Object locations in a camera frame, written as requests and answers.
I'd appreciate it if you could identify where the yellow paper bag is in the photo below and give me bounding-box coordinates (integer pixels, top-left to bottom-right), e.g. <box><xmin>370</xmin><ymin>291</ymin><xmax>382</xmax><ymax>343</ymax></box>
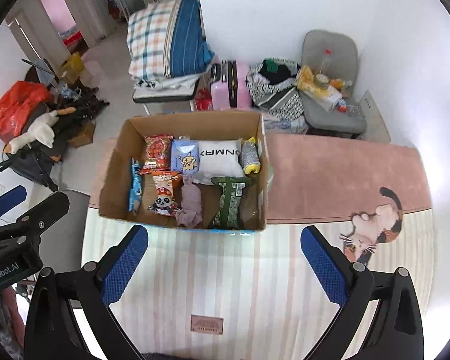
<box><xmin>58</xmin><ymin>52</ymin><xmax>85</xmax><ymax>83</ymax></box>

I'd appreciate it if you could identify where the printed cardboard box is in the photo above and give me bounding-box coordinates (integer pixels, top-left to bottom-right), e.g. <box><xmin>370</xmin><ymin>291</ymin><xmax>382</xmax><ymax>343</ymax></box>
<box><xmin>98</xmin><ymin>112</ymin><xmax>269</xmax><ymax>232</ymax></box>

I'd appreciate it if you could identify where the person's left forearm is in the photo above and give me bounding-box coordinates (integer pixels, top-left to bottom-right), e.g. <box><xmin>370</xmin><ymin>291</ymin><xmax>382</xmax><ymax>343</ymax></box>
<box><xmin>0</xmin><ymin>289</ymin><xmax>25</xmax><ymax>360</ymax></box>

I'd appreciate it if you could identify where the pink suitcase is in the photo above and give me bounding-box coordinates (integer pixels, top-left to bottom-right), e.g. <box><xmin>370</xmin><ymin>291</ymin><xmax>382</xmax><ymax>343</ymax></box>
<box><xmin>210</xmin><ymin>59</ymin><xmax>253</xmax><ymax>111</ymax></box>

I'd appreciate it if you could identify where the white pouch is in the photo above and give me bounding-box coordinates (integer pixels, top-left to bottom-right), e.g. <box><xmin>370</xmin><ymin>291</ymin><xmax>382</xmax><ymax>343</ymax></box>
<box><xmin>195</xmin><ymin>139</ymin><xmax>246</xmax><ymax>186</ymax></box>

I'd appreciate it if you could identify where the purple cloth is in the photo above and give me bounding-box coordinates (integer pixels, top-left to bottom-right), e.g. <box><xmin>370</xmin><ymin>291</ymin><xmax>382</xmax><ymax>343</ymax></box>
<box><xmin>175</xmin><ymin>175</ymin><xmax>204</xmax><ymax>229</ymax></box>

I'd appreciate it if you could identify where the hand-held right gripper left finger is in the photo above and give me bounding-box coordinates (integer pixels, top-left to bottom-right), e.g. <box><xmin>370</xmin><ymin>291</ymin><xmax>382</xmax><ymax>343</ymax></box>
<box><xmin>23</xmin><ymin>224</ymin><xmax>149</xmax><ymax>360</ymax></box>

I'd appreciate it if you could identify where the green snack packet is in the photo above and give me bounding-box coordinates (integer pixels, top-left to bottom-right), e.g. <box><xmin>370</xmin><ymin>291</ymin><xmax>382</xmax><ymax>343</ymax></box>
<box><xmin>209</xmin><ymin>176</ymin><xmax>253</xmax><ymax>230</ymax></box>

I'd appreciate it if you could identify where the blue wrapper packet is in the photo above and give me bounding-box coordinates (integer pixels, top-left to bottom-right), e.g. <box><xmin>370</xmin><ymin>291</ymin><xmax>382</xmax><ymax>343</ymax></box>
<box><xmin>127</xmin><ymin>159</ymin><xmax>144</xmax><ymax>214</ymax></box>

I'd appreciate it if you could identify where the grey cushioned chair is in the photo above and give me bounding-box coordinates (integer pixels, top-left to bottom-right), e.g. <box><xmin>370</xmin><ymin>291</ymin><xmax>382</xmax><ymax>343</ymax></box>
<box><xmin>298</xmin><ymin>30</ymin><xmax>366</xmax><ymax>137</ymax></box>

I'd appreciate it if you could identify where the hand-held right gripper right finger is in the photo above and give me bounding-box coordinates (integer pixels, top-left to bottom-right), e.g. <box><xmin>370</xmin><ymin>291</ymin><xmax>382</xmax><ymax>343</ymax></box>
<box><xmin>300</xmin><ymin>226</ymin><xmax>424</xmax><ymax>360</ymax></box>

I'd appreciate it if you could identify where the panda print snack packet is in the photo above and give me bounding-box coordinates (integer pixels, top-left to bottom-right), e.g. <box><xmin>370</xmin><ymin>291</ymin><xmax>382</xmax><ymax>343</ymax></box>
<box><xmin>147</xmin><ymin>170</ymin><xmax>184</xmax><ymax>217</ymax></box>

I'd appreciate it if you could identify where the white chair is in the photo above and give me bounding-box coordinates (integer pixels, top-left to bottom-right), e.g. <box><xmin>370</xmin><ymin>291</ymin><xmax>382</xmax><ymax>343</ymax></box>
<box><xmin>41</xmin><ymin>190</ymin><xmax>92</xmax><ymax>271</ymax></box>

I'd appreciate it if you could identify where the white board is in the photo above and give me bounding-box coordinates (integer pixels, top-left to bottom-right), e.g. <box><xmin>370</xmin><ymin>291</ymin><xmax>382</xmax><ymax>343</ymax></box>
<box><xmin>354</xmin><ymin>90</ymin><xmax>391</xmax><ymax>144</ymax></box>

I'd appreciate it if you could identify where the red bag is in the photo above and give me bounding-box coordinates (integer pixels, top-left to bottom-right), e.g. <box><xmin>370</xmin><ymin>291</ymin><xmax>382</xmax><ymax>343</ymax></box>
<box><xmin>195</xmin><ymin>88</ymin><xmax>212</xmax><ymax>111</ymax></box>

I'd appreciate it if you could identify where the yellow plastic bag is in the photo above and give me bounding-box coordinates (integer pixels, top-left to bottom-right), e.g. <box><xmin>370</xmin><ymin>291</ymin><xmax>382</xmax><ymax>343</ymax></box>
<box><xmin>296</xmin><ymin>65</ymin><xmax>342</xmax><ymax>111</ymax></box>

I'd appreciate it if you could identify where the plaid and blue folded quilt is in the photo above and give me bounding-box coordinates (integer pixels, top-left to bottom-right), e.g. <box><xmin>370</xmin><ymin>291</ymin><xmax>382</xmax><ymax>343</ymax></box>
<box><xmin>127</xmin><ymin>0</ymin><xmax>215</xmax><ymax>80</ymax></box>

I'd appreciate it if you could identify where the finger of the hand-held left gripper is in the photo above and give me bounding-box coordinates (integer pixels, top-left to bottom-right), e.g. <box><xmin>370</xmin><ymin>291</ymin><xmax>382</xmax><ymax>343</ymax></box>
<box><xmin>0</xmin><ymin>185</ymin><xmax>28</xmax><ymax>218</ymax></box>
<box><xmin>0</xmin><ymin>191</ymin><xmax>70</xmax><ymax>246</ymax></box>

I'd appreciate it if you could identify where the black stroller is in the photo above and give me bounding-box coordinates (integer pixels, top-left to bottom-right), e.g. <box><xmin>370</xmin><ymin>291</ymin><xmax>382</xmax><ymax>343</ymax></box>
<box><xmin>0</xmin><ymin>82</ymin><xmax>109</xmax><ymax>192</ymax></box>

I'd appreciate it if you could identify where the orange plastic bag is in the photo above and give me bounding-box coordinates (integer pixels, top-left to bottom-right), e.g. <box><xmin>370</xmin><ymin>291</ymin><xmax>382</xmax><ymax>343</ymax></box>
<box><xmin>0</xmin><ymin>81</ymin><xmax>51</xmax><ymax>143</ymax></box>

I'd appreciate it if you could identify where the yellow banana shaped pouch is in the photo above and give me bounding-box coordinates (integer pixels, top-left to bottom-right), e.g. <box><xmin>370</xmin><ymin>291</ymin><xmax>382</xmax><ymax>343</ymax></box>
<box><xmin>239</xmin><ymin>137</ymin><xmax>261</xmax><ymax>175</ymax></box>

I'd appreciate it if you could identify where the small brown cardboard box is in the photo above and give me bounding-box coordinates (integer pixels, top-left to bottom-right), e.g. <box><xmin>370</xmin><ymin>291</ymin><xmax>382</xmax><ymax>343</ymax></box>
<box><xmin>67</xmin><ymin>120</ymin><xmax>95</xmax><ymax>148</ymax></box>

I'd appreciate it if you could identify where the clear plastic bottle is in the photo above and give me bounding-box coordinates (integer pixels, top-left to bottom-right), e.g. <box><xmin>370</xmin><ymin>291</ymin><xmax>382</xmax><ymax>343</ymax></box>
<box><xmin>319</xmin><ymin>49</ymin><xmax>332</xmax><ymax>76</ymax></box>

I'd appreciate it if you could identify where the black white patterned bag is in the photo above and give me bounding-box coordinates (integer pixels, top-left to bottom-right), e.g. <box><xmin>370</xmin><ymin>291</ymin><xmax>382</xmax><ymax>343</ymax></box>
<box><xmin>245</xmin><ymin>58</ymin><xmax>304</xmax><ymax>118</ymax></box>

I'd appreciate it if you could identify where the red bed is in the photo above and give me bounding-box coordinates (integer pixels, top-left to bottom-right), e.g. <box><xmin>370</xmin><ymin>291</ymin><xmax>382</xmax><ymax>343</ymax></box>
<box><xmin>60</xmin><ymin>30</ymin><xmax>85</xmax><ymax>48</ymax></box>

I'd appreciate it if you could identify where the cat print striped mat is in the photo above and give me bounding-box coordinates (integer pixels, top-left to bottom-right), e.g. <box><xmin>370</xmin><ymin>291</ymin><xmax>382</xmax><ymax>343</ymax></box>
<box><xmin>80</xmin><ymin>133</ymin><xmax>436</xmax><ymax>360</ymax></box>

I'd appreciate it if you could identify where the red snack packet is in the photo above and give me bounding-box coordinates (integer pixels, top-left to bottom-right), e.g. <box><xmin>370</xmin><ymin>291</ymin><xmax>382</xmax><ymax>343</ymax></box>
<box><xmin>142</xmin><ymin>134</ymin><xmax>174</xmax><ymax>175</ymax></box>

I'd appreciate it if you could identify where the white goose plush toy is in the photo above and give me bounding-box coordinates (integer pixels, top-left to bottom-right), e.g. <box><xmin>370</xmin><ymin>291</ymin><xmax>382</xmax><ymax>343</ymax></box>
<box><xmin>4</xmin><ymin>107</ymin><xmax>77</xmax><ymax>154</ymax></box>

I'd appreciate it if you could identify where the light blue tissue packet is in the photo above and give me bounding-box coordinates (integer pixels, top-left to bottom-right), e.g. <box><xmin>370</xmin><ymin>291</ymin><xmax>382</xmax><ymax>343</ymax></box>
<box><xmin>170</xmin><ymin>139</ymin><xmax>200</xmax><ymax>173</ymax></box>

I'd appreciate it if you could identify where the white folded sheet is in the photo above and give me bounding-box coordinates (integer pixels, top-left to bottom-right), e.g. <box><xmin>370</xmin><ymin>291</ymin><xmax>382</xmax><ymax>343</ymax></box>
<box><xmin>133</xmin><ymin>73</ymin><xmax>202</xmax><ymax>91</ymax></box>

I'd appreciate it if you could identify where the grey bench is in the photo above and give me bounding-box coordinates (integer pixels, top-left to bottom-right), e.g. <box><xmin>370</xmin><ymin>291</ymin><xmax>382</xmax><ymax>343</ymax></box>
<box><xmin>132</xmin><ymin>82</ymin><xmax>200</xmax><ymax>116</ymax></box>

